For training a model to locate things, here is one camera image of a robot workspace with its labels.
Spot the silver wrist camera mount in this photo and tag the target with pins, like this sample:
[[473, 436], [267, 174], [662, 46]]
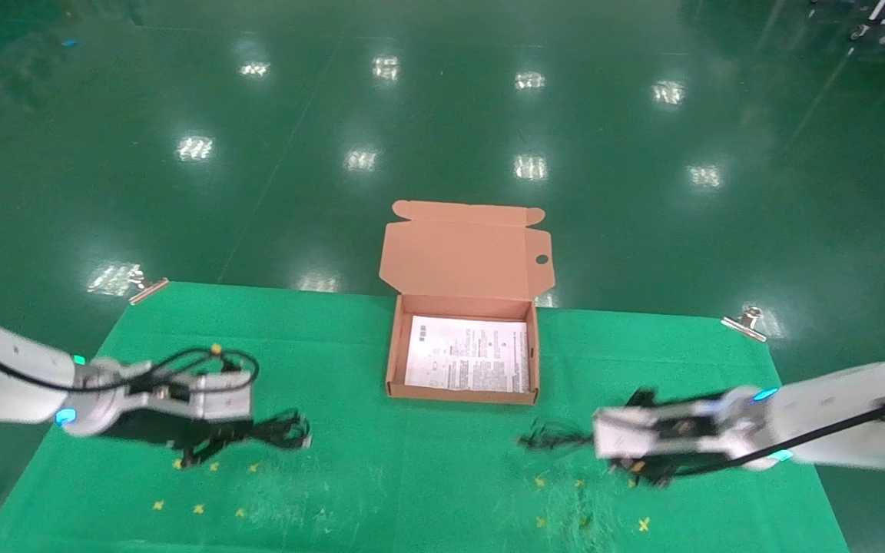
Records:
[[642, 434], [220, 403]]

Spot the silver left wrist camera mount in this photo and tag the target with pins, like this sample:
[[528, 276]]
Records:
[[220, 403]]

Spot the white printed paper sheet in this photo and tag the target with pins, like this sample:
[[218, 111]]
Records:
[[465, 353]]

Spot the brown cardboard box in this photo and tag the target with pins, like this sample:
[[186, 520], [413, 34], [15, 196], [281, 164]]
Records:
[[465, 253]]

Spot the green table cloth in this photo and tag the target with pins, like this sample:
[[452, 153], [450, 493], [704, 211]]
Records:
[[412, 491]]

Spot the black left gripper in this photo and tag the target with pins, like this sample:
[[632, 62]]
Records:
[[150, 430]]

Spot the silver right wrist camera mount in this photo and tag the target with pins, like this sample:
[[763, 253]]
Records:
[[642, 434]]

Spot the silver metal clip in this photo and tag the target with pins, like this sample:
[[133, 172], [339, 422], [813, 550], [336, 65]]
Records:
[[149, 291], [746, 324]]

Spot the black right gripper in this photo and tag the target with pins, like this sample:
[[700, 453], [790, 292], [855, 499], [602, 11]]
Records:
[[681, 465]]

